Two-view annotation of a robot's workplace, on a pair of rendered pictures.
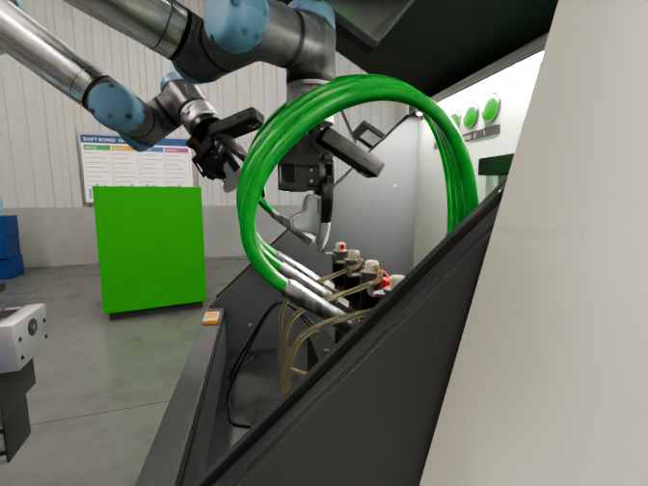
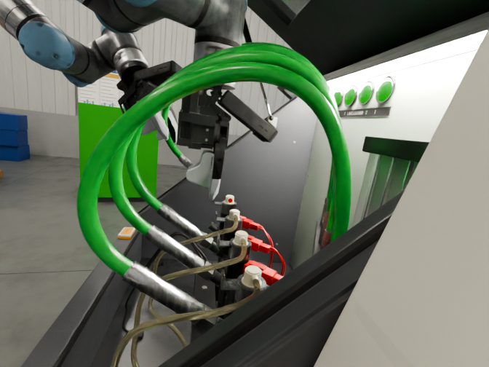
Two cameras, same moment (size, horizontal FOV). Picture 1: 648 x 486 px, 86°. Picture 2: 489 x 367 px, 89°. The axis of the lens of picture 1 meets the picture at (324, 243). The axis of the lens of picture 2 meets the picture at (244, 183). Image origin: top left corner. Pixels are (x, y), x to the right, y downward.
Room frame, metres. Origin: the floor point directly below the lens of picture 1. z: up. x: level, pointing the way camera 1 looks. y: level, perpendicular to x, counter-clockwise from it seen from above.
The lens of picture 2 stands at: (0.12, -0.06, 1.28)
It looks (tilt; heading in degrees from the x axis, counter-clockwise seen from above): 13 degrees down; 1
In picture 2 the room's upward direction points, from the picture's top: 8 degrees clockwise
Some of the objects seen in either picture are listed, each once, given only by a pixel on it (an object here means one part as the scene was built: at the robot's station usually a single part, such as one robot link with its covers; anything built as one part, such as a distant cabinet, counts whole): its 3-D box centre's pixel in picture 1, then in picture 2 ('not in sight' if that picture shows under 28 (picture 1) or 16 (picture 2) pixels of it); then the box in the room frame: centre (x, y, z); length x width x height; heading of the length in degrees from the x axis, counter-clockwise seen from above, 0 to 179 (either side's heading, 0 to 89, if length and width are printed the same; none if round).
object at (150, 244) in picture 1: (153, 246); (121, 152); (3.80, 1.88, 0.65); 0.95 x 0.86 x 1.30; 117
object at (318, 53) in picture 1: (309, 46); (220, 9); (0.56, 0.02, 1.45); 0.09 x 0.08 x 0.11; 136
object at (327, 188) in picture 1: (324, 194); (217, 153); (0.54, 0.00, 1.23); 0.05 x 0.02 x 0.09; 11
